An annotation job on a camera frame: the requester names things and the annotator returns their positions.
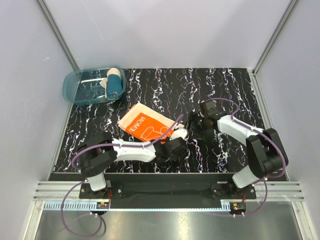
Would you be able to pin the aluminium front frame rail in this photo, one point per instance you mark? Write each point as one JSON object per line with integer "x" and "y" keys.
{"x": 277, "y": 191}

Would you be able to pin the teal beige cartoon towel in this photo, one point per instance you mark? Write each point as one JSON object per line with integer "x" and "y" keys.
{"x": 112, "y": 83}

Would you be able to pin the left rear aluminium post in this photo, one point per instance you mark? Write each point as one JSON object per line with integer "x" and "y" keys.
{"x": 57, "y": 33}

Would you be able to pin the left controller board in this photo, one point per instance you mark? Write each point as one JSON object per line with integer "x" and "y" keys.
{"x": 103, "y": 205}

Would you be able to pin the slotted cable duct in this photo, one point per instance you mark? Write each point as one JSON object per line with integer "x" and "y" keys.
{"x": 225, "y": 205}
{"x": 72, "y": 206}

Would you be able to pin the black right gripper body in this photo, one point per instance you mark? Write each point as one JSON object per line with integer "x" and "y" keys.
{"x": 198, "y": 121}

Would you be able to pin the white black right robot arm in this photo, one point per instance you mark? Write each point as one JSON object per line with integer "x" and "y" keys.
{"x": 265, "y": 153}

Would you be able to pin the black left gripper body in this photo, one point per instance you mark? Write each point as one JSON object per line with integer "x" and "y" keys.
{"x": 173, "y": 158}

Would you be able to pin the right rear aluminium post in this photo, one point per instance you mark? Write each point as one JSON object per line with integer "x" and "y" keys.
{"x": 275, "y": 35}

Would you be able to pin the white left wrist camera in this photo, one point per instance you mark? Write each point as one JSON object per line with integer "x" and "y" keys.
{"x": 179, "y": 133}

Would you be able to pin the left slotted cable duct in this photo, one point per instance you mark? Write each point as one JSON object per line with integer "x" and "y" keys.
{"x": 72, "y": 206}

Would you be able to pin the right controller board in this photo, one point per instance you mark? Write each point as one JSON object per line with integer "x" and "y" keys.
{"x": 238, "y": 208}

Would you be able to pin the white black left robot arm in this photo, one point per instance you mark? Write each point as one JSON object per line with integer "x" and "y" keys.
{"x": 97, "y": 154}

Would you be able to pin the controller board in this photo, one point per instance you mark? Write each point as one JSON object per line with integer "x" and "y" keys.
{"x": 238, "y": 208}
{"x": 103, "y": 205}

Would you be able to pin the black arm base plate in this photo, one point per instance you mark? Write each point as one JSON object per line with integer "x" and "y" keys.
{"x": 215, "y": 186}

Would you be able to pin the aluminium post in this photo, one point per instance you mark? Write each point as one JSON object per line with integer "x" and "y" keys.
{"x": 275, "y": 35}
{"x": 57, "y": 33}

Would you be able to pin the right slotted cable duct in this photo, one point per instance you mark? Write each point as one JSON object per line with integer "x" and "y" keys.
{"x": 225, "y": 205}

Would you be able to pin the teal transparent plastic basin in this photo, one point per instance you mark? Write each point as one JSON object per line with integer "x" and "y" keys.
{"x": 82, "y": 87}

